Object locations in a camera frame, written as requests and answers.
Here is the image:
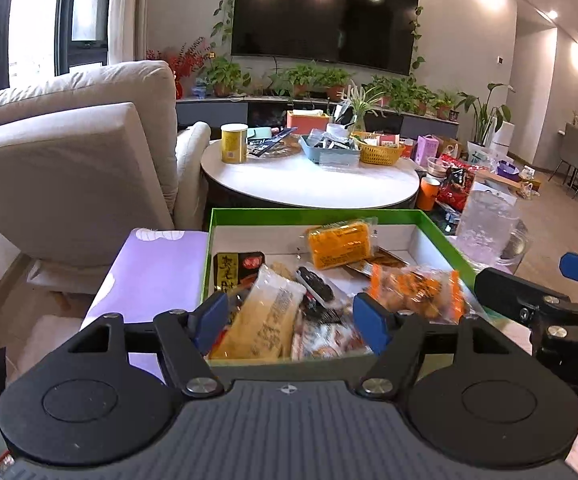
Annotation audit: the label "orange block snack packet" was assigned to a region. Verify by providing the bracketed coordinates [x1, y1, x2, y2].
[305, 217, 378, 271]

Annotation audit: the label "black packet with yellow lettering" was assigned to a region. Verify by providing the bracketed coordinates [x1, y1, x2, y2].
[212, 251, 266, 296]

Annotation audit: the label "green cardboard box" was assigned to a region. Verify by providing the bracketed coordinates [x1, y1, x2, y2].
[200, 207, 502, 381]

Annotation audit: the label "clear plastic jug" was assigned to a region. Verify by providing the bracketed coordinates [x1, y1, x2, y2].
[455, 190, 532, 268]

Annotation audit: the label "black television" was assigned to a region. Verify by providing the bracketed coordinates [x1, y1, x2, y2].
[231, 0, 420, 76]

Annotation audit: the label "purple printed tablecloth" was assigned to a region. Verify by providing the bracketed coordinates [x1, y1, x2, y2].
[80, 228, 578, 476]

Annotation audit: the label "clear beige stick packet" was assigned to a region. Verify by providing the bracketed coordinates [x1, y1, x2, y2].
[269, 260, 297, 281]

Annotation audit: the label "dark flat packets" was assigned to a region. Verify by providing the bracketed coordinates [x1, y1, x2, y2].
[249, 129, 300, 157]

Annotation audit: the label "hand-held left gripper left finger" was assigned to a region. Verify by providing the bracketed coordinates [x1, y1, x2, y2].
[61, 291, 230, 397]

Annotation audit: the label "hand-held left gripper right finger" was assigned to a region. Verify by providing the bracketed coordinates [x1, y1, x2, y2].
[353, 292, 507, 397]

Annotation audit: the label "beige sofa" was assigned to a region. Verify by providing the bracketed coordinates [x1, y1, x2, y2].
[0, 60, 212, 293]

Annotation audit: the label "spider plant in vase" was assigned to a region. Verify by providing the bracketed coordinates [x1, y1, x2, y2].
[341, 82, 387, 133]

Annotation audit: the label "beige yellow snack packet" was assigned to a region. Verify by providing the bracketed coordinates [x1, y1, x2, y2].
[209, 264, 307, 361]

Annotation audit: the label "red snack bag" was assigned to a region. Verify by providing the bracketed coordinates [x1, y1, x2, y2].
[439, 155, 480, 208]

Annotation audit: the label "orange packet of brown balls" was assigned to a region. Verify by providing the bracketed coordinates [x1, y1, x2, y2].
[366, 264, 468, 323]

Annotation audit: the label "dark grey television cabinet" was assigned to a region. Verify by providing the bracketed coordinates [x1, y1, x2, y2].
[176, 96, 460, 138]

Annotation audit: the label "large leafy plant white pot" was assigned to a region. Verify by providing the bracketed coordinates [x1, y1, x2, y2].
[456, 82, 516, 153]

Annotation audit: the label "pink gift bag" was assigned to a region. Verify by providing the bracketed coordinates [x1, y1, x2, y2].
[416, 135, 440, 166]

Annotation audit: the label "orange paper cup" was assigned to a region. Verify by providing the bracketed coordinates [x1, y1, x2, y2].
[418, 177, 440, 211]

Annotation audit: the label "yellow woven basket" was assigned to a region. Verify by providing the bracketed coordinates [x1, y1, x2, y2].
[356, 132, 406, 165]

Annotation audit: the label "yellow canister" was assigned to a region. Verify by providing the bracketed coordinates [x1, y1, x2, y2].
[220, 123, 248, 164]

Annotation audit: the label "brown foil snack packet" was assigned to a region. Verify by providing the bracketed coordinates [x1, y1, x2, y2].
[346, 247, 410, 278]

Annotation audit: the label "blue plastic tray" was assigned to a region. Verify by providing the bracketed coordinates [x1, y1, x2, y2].
[300, 130, 362, 167]

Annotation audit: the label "round white coffee table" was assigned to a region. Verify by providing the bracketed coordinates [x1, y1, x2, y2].
[200, 135, 421, 211]

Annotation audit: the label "red flower bouquet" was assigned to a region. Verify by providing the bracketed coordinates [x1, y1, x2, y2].
[146, 37, 212, 98]

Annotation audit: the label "black framed window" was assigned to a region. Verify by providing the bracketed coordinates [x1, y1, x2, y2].
[0, 0, 114, 95]

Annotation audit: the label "row of potted plants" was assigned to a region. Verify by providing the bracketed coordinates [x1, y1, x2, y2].
[204, 57, 462, 121]

